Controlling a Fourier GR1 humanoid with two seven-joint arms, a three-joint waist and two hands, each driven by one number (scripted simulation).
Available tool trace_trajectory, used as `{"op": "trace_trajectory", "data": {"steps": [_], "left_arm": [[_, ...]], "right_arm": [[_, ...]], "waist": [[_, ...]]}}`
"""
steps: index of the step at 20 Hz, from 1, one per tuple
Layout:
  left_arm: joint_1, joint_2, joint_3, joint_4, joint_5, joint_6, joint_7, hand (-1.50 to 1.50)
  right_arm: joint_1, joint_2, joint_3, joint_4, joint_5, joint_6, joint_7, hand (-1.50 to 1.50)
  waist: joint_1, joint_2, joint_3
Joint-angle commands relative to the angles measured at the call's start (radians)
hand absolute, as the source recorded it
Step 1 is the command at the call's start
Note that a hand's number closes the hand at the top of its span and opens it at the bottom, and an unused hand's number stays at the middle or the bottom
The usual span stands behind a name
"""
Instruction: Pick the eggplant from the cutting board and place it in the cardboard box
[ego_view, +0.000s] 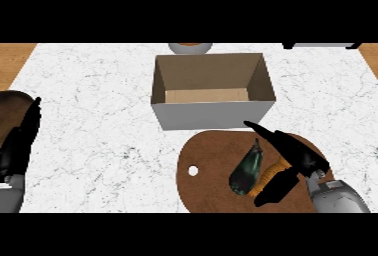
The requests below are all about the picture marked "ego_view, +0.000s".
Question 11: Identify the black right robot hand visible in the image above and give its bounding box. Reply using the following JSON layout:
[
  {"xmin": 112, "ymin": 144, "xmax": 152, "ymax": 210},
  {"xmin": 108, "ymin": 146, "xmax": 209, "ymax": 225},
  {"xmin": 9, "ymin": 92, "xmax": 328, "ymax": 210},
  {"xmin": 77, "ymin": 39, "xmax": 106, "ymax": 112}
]
[{"xmin": 242, "ymin": 120, "xmax": 332, "ymax": 208}]

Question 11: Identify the dark green eggplant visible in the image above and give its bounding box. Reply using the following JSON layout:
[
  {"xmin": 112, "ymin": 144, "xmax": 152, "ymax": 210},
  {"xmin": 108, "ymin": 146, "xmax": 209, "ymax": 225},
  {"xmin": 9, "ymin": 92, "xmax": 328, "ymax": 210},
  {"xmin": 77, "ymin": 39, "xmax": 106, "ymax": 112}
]
[{"xmin": 227, "ymin": 137, "xmax": 264, "ymax": 196}]

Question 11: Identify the brown wooden cutting board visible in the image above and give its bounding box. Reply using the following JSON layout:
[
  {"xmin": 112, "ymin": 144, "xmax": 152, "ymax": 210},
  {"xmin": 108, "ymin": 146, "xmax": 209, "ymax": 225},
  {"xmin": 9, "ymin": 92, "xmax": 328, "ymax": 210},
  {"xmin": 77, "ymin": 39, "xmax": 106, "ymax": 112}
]
[{"xmin": 176, "ymin": 129, "xmax": 336, "ymax": 214}]

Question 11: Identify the cardboard box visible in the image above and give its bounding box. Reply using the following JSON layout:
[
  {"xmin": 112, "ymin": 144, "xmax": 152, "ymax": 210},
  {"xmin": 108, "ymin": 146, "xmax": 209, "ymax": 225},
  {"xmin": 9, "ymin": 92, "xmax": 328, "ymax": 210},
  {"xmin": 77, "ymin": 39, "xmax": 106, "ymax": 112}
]
[{"xmin": 149, "ymin": 52, "xmax": 277, "ymax": 132}]

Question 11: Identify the orange croissant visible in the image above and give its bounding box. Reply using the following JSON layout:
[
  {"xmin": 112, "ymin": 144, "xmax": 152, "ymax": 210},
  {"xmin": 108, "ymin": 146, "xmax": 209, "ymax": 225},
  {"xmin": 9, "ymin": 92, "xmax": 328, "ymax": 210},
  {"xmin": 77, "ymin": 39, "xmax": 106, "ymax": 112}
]
[{"xmin": 246, "ymin": 156, "xmax": 292, "ymax": 197}]

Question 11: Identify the grey appliance with black feet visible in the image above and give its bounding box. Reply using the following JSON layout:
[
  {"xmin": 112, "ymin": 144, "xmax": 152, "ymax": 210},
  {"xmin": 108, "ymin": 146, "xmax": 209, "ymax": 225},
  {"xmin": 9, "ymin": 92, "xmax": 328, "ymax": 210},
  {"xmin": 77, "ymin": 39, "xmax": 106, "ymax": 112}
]
[{"xmin": 280, "ymin": 42, "xmax": 365, "ymax": 51}]

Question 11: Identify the grey bowl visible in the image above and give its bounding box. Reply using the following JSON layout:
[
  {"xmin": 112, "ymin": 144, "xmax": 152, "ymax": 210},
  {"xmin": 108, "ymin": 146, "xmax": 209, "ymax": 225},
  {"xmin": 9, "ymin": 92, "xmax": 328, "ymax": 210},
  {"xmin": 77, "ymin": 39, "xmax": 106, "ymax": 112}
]
[{"xmin": 167, "ymin": 42, "xmax": 214, "ymax": 55}]

